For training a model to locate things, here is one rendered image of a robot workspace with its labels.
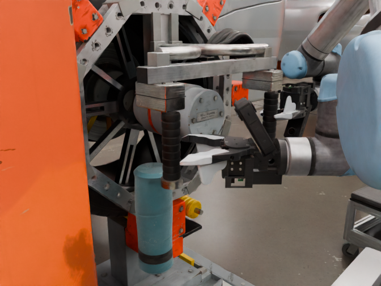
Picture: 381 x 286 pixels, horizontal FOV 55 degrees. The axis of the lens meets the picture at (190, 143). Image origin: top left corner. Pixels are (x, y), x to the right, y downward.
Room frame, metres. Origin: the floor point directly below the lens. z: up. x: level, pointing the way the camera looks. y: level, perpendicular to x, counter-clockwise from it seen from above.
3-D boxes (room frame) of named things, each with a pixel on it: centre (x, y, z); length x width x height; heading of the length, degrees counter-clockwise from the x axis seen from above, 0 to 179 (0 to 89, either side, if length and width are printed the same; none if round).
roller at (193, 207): (1.11, 0.07, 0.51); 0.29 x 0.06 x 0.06; 45
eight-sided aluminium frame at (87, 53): (0.96, 0.08, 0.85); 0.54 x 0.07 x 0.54; 135
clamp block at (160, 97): (0.69, 0.06, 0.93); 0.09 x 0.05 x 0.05; 45
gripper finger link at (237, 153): (0.63, -0.07, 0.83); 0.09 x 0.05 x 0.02; 126
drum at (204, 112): (0.91, 0.03, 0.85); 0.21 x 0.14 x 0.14; 45
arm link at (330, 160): (0.67, -0.28, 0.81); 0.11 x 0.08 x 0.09; 90
